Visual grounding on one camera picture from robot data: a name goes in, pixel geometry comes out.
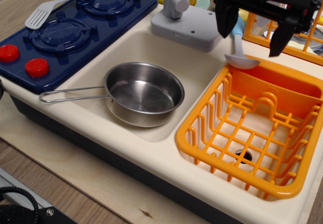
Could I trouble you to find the grey ladle spoon blue handle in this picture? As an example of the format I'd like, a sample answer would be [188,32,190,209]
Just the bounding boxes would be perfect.
[225,16,260,70]

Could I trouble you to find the cream toy sink unit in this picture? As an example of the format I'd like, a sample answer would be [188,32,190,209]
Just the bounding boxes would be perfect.
[2,6,322,223]

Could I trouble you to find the red stove knob left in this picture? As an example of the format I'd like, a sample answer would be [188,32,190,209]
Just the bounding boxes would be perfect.
[0,44,20,63]

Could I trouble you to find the grey spatula blue handle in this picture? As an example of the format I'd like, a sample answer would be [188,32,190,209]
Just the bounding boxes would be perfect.
[25,0,72,30]

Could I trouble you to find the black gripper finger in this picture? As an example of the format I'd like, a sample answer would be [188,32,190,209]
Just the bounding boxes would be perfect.
[215,0,239,38]
[269,19,296,57]

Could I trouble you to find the black braided cable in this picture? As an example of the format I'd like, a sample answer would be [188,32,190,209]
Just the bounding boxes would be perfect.
[0,185,38,224]

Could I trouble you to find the black device with screw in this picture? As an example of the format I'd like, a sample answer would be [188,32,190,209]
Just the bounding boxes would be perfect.
[1,205,76,223]

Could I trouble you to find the orange dish drying basket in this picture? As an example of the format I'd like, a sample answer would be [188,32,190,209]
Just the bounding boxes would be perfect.
[175,60,322,199]

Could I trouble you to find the stainless steel pan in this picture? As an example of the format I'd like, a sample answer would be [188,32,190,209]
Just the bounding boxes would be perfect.
[39,62,185,128]

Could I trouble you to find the navy blue toy stove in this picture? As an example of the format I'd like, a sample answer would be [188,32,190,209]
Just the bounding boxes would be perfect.
[1,0,158,94]

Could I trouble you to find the red stove knob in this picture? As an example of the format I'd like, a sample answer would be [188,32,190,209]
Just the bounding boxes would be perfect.
[0,44,20,63]
[25,58,50,78]

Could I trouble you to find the red stove knob right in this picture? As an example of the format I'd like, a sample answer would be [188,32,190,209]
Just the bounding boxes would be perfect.
[25,58,50,78]

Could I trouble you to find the orange upright rack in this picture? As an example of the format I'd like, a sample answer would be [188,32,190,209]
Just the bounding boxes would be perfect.
[243,0,322,65]

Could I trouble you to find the grey toy faucet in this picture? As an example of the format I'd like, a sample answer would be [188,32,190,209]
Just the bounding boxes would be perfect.
[151,0,222,51]

